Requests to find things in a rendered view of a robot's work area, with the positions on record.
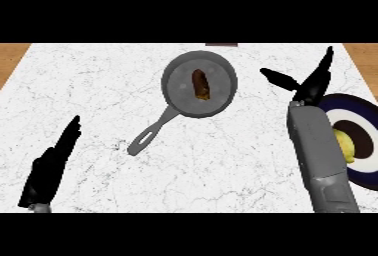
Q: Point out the grey frying pan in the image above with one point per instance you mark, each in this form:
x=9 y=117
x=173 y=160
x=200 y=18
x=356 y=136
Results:
x=200 y=85

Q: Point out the navy and white plate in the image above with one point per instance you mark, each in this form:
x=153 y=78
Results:
x=362 y=110

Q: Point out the yellow vegetable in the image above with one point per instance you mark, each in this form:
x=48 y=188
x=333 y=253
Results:
x=346 y=148

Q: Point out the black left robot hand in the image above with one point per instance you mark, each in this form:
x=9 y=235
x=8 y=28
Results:
x=46 y=170

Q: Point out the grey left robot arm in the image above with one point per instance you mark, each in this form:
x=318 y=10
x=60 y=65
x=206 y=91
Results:
x=40 y=208

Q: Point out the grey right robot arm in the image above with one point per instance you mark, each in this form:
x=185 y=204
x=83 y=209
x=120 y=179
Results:
x=319 y=156

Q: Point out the dark brown flat object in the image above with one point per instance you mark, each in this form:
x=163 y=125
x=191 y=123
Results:
x=222 y=44

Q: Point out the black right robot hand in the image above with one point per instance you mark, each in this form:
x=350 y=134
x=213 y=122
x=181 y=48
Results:
x=315 y=83

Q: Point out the brown sweet potato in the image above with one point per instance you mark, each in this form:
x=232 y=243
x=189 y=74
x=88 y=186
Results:
x=201 y=84

